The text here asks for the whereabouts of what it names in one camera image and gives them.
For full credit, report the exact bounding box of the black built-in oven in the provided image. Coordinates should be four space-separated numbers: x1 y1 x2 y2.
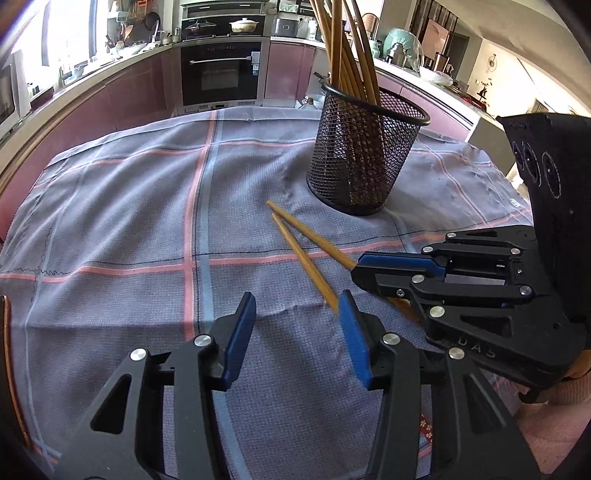
177 2 270 110

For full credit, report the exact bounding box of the bamboo chopstick plain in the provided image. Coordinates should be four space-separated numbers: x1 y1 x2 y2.
271 213 339 314

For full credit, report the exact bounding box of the pink sleeve forearm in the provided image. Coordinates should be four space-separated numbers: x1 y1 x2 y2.
515 350 590 474

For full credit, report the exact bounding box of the white pot on stove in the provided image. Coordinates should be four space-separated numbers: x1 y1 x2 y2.
229 18 259 34

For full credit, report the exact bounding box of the white microwave oven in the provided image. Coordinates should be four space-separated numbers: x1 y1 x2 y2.
0 50 30 138

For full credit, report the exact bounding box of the chopstick in holder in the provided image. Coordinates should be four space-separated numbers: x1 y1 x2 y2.
344 0 381 106
311 0 346 91
342 39 367 100
331 0 342 90

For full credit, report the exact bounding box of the grey plaid tablecloth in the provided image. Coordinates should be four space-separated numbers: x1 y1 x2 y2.
1 107 532 479

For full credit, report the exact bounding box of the black mesh holder cup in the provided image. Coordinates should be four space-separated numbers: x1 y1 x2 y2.
307 81 431 217

